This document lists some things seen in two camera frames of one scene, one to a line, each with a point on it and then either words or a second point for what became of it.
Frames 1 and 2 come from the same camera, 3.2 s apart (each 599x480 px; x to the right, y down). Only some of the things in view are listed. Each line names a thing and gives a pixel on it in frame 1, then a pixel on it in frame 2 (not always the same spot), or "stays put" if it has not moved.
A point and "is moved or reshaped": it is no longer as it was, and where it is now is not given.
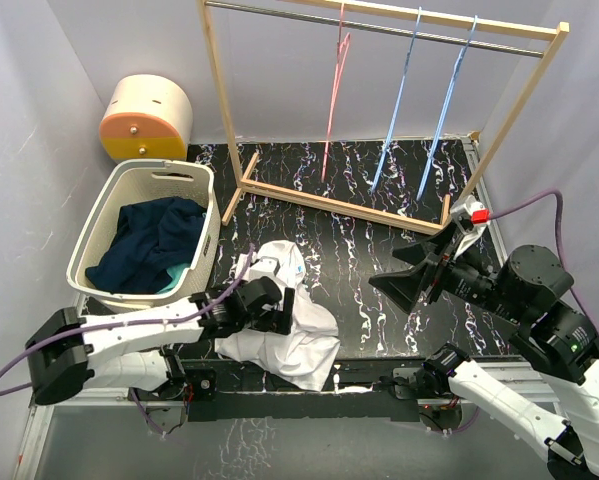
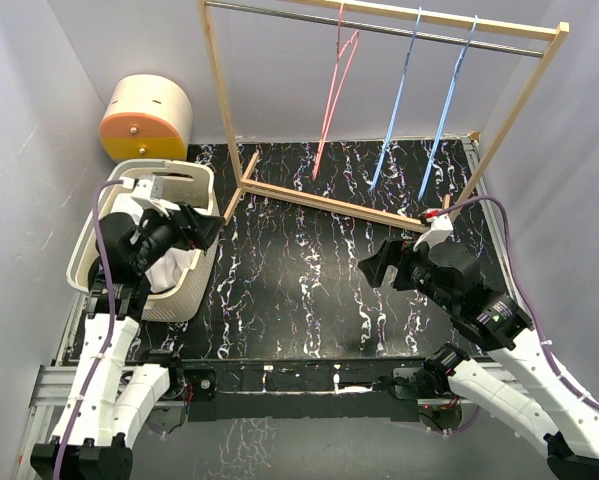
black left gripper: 286,317 to 190,227
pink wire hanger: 343,45 is moved or reshaped
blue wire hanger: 401,87 stays put
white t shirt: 304,356 to 166,273
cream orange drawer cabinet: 146,117 stays put
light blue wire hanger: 438,130 stays put
